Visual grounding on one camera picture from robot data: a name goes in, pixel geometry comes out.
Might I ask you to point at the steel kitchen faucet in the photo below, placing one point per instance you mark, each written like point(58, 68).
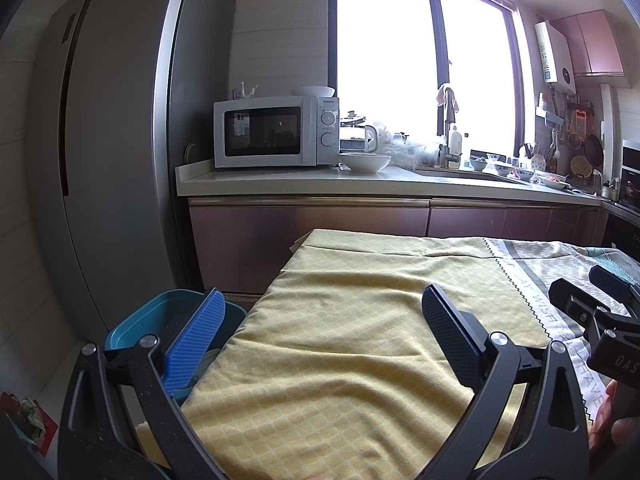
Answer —
point(450, 140)

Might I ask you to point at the brown base cabinets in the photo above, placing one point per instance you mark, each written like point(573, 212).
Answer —
point(310, 232)

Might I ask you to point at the light blue wall rack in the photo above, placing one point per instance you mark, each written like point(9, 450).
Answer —
point(549, 116)

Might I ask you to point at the white soap bottle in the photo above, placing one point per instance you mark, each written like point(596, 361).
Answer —
point(455, 141)

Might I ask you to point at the small white figurine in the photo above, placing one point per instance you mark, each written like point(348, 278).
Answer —
point(244, 92)

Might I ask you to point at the white utensil holder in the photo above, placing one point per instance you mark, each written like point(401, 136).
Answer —
point(536, 160)

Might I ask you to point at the red packet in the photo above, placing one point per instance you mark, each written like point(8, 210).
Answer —
point(27, 420)

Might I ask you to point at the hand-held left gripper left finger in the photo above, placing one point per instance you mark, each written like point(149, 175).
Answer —
point(195, 345)

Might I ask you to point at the large white bowl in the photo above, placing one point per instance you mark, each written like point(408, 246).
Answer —
point(365, 162)

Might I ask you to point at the orange grater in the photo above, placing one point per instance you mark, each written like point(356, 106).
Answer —
point(581, 121)

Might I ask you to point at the small blue bowl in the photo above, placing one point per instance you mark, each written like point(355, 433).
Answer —
point(478, 165)

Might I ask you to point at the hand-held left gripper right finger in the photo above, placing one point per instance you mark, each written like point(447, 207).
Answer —
point(445, 320)

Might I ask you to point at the white microwave oven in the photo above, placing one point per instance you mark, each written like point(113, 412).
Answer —
point(320, 132)

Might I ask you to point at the kitchen sink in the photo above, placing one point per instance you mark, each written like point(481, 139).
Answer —
point(470, 174)

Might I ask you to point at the small white bowl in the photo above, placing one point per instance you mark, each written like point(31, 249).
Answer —
point(313, 91)

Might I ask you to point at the plate with food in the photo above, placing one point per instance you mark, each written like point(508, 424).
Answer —
point(552, 181)

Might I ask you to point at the black frying pan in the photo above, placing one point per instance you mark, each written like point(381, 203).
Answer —
point(594, 149)

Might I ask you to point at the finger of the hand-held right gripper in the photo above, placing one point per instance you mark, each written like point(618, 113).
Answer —
point(615, 285)
point(575, 305)

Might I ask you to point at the yellow printed tablecloth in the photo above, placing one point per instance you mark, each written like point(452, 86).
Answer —
point(340, 350)

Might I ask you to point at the black built-in oven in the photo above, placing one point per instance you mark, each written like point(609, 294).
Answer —
point(630, 180)

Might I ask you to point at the person's right hand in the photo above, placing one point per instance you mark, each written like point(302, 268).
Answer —
point(602, 415)

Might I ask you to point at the grey refrigerator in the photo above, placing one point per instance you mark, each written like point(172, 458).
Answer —
point(125, 135)

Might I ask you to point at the white kitchen countertop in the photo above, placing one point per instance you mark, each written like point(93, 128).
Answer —
point(310, 182)

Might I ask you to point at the pink wall cabinet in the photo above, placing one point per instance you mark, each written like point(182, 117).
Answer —
point(592, 42)

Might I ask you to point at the white water heater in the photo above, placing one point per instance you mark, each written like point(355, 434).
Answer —
point(556, 55)

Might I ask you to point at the pink cloth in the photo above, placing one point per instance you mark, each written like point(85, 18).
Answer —
point(447, 97)

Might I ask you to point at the dark framed window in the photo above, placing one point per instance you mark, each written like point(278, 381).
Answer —
point(385, 60)

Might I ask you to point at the round woven trivet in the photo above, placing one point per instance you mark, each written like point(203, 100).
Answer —
point(580, 166)

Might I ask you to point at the blue plastic bin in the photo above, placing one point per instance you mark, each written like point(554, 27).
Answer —
point(140, 315)

